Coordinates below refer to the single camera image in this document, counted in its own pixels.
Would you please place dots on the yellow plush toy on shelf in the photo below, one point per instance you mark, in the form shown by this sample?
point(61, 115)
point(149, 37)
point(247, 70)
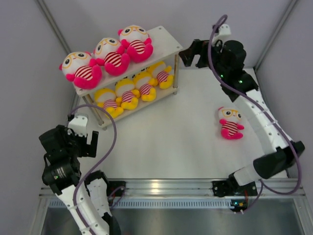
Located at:
point(161, 73)

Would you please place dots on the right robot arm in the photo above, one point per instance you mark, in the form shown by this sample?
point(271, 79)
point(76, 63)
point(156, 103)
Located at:
point(226, 61)

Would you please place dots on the black connector with led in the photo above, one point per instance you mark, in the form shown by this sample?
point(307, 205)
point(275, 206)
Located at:
point(238, 205)

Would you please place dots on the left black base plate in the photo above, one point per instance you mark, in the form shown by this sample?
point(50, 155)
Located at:
point(116, 188)

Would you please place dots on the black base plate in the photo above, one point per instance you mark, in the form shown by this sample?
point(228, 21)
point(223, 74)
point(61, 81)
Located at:
point(116, 188)
point(223, 188)

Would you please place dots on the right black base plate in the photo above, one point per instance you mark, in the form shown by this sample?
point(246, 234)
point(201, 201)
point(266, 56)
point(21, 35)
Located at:
point(223, 188)

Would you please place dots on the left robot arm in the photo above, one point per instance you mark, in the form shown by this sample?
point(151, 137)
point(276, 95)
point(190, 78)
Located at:
point(84, 196)

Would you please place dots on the pink plush toy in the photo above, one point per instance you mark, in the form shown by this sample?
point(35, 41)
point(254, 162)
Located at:
point(110, 54)
point(82, 70)
point(230, 121)
point(137, 43)

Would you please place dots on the aluminium rail frame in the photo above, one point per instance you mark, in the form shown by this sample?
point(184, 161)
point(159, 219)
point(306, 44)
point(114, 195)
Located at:
point(195, 194)

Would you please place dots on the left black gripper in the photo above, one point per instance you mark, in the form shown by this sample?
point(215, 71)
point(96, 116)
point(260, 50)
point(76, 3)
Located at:
point(90, 149)

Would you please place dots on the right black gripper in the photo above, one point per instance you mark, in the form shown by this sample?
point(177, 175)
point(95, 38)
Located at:
point(187, 56)

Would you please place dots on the yellow plush toy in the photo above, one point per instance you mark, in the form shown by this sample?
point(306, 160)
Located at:
point(127, 96)
point(161, 73)
point(106, 99)
point(145, 83)

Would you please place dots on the white two-tier shelf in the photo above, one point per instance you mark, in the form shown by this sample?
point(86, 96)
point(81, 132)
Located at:
point(165, 45)

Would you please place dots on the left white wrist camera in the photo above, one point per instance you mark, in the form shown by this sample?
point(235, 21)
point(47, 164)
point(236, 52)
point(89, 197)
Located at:
point(79, 125)

